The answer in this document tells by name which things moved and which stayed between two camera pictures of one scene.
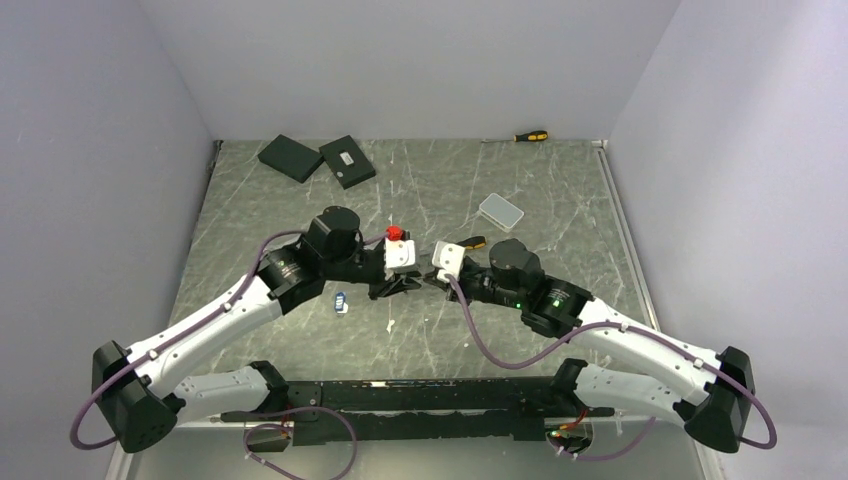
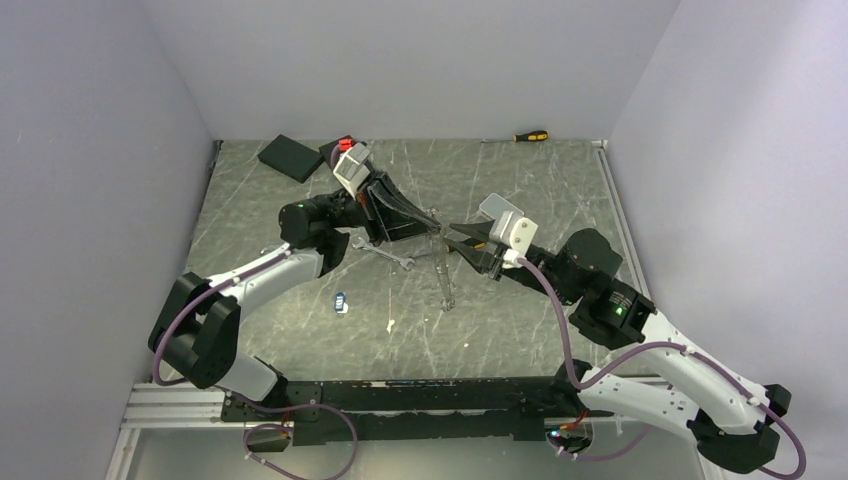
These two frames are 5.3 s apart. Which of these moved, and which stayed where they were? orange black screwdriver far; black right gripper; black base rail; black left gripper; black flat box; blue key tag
Moved: black left gripper; black right gripper
Stayed: blue key tag; black flat box; black base rail; orange black screwdriver far
